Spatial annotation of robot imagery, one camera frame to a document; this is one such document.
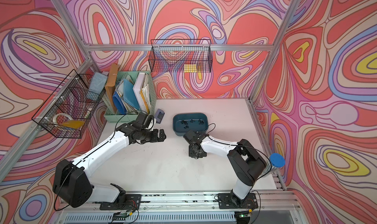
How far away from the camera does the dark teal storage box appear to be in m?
1.03

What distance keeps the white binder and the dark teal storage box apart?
211mm

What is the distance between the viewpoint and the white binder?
3.05 feet
